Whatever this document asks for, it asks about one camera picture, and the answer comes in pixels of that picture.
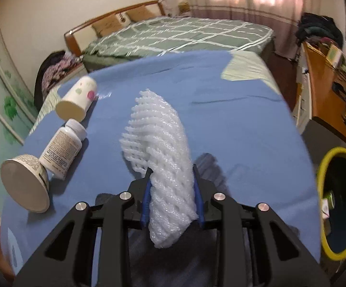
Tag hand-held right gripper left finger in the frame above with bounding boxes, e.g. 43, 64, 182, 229
13, 167, 155, 287

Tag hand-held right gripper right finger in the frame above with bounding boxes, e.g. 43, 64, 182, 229
192, 164, 330, 287

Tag white foam fruit net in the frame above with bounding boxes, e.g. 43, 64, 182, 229
119, 89, 199, 248

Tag white barcode yogurt cup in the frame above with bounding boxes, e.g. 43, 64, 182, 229
0, 154, 51, 214

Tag yellow-rimmed trash bin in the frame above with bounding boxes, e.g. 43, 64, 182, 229
316, 147, 346, 261

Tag leaf-patterned drink carton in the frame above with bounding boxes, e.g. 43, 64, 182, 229
321, 193, 336, 220

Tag blue tablecloth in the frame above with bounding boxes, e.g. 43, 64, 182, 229
1, 49, 321, 287

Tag white pill bottle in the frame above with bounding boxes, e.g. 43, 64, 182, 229
39, 119, 87, 181

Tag floral paper cup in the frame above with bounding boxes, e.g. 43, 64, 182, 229
55, 76, 98, 123

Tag pile of patterned clothes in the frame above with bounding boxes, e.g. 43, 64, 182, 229
34, 51, 82, 111

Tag green plaid quilt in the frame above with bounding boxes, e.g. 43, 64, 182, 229
83, 16, 275, 63

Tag wooden desk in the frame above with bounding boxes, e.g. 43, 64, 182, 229
303, 42, 346, 147

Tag sliding wardrobe door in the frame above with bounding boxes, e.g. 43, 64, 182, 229
0, 15, 39, 216

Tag brown pillow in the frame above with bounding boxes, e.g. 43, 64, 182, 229
92, 16, 124, 36
127, 6, 157, 22

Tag wooden bed headboard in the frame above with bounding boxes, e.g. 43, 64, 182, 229
64, 0, 166, 57

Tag books and boxes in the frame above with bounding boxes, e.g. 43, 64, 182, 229
323, 43, 346, 69

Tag pink and beige curtain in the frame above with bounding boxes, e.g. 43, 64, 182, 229
177, 0, 345, 56

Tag pile of dark clothes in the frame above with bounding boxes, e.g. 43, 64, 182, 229
296, 12, 344, 48

